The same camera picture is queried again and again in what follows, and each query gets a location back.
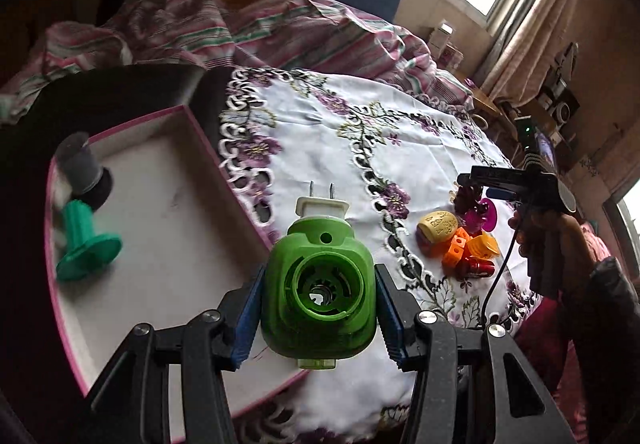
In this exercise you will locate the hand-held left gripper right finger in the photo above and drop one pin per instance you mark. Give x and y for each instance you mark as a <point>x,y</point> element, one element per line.
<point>392,319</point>

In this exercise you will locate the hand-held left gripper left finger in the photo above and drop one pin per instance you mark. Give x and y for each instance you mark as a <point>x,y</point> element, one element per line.
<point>250,319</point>

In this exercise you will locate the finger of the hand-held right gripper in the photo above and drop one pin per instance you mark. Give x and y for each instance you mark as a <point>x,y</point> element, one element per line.
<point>502,194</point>
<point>492,176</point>

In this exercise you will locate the magenta mushroom-shaped piece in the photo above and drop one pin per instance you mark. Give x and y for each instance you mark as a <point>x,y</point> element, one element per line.
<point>482,216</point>

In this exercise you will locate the orange cube block piece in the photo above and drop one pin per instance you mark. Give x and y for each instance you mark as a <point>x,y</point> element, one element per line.
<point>456,249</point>

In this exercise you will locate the green plug-in vaporizer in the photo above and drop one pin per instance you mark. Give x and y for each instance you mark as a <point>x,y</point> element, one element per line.
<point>320,269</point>

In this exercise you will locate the pink-edged cardboard box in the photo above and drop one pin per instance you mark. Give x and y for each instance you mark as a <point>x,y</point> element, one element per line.
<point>165,234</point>

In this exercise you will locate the person's right forearm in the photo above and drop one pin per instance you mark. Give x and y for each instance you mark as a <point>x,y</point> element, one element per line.
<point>610,349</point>

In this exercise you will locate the person's right hand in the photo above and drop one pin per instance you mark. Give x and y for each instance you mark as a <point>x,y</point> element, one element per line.
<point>520,234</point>

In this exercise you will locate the orange yellow plastic cap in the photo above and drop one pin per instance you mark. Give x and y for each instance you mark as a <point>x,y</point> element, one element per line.
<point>482,246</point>

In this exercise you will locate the wooden side desk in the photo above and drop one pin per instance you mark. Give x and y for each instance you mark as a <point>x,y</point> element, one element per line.
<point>492,106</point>

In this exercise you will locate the beige oval plastic piece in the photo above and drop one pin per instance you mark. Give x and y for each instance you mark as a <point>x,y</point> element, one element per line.
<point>439,226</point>

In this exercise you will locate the red plastic capsule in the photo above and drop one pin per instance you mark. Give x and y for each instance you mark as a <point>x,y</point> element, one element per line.
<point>477,268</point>

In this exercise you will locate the small side window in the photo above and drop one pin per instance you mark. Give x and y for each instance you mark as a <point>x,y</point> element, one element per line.
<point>627,229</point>

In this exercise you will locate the pink white small box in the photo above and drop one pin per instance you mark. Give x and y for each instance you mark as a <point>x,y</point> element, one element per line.
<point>454,56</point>

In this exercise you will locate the white carton box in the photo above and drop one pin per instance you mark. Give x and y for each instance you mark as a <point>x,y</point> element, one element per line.
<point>441,38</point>

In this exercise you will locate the beige curtain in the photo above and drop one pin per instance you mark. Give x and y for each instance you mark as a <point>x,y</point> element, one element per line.
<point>535,34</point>

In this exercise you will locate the white embroidered floral tablecloth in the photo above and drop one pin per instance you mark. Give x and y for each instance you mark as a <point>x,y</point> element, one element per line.
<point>320,134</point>

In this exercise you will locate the teal plastic flanged piece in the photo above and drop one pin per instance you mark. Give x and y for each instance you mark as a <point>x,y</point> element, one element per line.
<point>85,244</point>

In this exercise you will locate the black grey cylinder piece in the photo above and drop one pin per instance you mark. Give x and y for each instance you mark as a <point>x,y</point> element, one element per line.
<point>82,164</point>

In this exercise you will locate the pink striped blanket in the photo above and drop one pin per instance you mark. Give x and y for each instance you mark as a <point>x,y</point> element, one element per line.
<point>300,34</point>

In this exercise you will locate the silver black camera device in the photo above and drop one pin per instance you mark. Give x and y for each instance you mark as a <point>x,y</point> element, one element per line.
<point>560,101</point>

